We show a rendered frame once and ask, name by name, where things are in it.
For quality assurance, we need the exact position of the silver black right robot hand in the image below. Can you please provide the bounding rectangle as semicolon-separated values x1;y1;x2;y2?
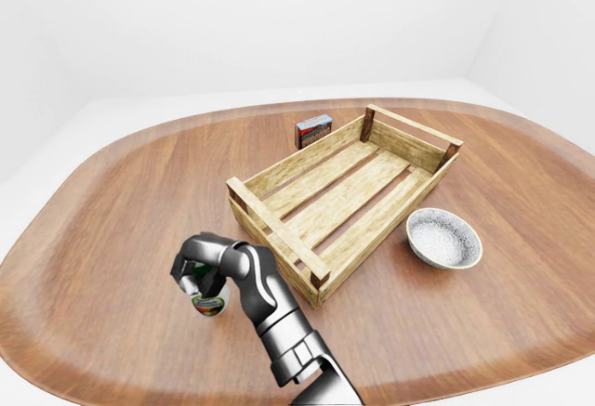
170;232;299;334

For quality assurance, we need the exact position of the salad dressing bottle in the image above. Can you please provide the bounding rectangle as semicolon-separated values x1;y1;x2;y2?
191;261;232;318

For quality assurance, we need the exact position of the wooden slat tray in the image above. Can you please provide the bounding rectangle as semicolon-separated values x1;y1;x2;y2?
225;103;465;311

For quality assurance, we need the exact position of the small printed food box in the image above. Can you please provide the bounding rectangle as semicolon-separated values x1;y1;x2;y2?
295;113;334;151

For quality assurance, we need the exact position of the white grey patterned bowl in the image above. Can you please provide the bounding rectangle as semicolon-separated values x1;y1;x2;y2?
405;207;483;270

